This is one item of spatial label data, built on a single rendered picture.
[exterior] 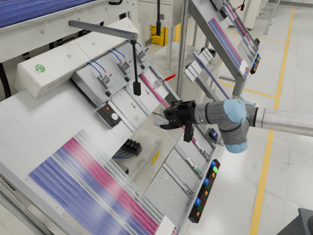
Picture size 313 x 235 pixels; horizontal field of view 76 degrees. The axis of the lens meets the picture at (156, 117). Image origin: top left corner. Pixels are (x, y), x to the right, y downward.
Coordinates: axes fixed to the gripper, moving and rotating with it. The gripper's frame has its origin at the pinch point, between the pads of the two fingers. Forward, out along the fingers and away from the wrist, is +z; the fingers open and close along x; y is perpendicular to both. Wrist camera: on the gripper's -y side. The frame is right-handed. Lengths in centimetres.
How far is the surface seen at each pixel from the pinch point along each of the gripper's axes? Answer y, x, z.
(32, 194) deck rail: 13.4, 47.8, 3.7
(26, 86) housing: 36.3, 30.0, 10.1
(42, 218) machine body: -14, 48, 43
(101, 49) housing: 35.6, 4.1, 3.4
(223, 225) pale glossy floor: -105, -17, 7
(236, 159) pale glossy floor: -102, -80, 12
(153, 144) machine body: -23.9, -12.6, 25.1
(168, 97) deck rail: 1.9, -19.0, 3.9
